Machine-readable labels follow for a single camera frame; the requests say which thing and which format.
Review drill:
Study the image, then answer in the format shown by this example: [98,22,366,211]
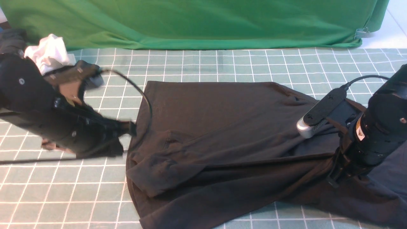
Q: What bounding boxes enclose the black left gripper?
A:
[41,118,137,159]

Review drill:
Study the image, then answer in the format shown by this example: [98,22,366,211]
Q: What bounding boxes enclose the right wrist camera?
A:
[296,87,361,139]

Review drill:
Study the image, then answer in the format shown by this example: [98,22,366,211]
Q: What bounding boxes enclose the green backdrop cloth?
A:
[1,0,389,50]

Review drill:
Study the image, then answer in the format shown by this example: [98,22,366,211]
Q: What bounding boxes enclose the metal binder clip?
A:
[354,27,371,39]

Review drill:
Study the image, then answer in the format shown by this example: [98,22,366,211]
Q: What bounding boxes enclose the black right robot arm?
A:
[327,64,407,187]

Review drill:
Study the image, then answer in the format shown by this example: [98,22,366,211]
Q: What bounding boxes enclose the white crumpled cloth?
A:
[24,34,77,75]

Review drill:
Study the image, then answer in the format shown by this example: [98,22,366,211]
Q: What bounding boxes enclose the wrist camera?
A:
[43,62,105,89]
[296,87,361,139]

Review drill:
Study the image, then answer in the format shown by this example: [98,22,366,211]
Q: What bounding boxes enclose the dark crumpled garment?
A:
[0,28,27,58]

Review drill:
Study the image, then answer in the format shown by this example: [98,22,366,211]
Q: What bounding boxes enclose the green grid table mat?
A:
[0,48,406,229]

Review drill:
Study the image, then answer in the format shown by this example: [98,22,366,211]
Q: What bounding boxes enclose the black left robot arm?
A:
[1,53,136,159]

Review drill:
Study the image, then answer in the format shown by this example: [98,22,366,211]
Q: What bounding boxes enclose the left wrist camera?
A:
[43,62,105,89]

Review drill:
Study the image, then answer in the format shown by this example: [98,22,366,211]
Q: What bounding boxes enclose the gray long sleeve shirt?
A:
[126,81,406,229]

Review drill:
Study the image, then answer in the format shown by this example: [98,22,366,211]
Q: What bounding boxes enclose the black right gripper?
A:
[328,140,372,188]

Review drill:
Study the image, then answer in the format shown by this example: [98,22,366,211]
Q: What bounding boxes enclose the black camera cable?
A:
[0,69,152,165]
[340,75,390,93]

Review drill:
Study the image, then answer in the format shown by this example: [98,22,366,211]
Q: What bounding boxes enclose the black left camera cable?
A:
[0,69,152,165]

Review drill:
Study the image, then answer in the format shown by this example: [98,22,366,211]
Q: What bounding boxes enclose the black right camera cable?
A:
[340,75,390,93]

